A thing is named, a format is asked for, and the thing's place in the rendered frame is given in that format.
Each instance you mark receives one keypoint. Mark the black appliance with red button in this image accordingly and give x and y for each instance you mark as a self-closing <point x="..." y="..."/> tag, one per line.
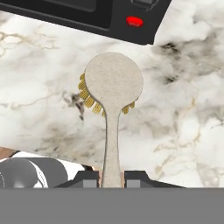
<point x="87" y="14"/>

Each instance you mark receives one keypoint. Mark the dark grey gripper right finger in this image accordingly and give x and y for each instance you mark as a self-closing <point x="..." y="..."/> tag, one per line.
<point x="137" y="176"/>

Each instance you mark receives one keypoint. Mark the beige dish brush yellow bristles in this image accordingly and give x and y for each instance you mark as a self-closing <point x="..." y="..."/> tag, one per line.
<point x="113" y="81"/>

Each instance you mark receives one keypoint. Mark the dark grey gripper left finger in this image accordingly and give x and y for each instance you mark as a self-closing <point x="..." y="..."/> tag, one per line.
<point x="87" y="177"/>

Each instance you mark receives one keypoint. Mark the white and grey round object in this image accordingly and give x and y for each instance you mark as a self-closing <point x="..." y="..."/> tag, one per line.
<point x="35" y="172"/>

